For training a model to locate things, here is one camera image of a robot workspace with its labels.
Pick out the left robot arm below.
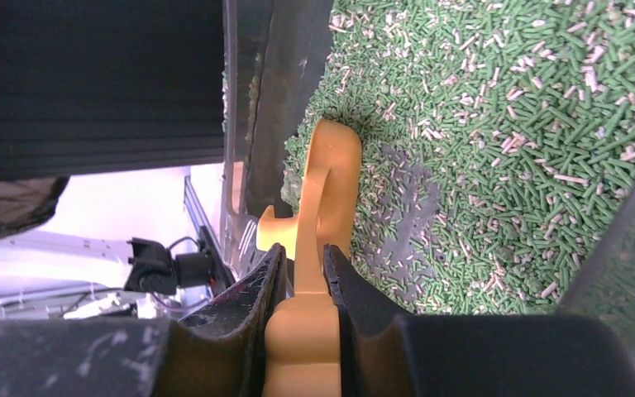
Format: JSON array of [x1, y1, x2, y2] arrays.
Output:
[[0, 231, 224, 319]]

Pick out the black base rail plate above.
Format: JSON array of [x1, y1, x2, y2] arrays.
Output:
[[184, 175, 236, 297]]

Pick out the dark grey litter box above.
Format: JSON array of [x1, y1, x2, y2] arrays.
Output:
[[219, 0, 635, 352]]

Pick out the yellow litter scoop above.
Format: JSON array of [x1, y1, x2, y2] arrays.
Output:
[[256, 119, 361, 396]]

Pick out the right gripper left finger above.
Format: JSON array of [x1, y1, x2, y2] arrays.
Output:
[[155, 243, 287, 396]]

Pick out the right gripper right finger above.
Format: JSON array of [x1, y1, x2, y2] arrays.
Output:
[[323, 244, 420, 396]]

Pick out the black trash bin with bag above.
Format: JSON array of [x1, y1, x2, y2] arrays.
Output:
[[0, 1, 224, 239]]

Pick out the green cat litter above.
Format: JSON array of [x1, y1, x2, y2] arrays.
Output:
[[281, 1, 635, 314]]

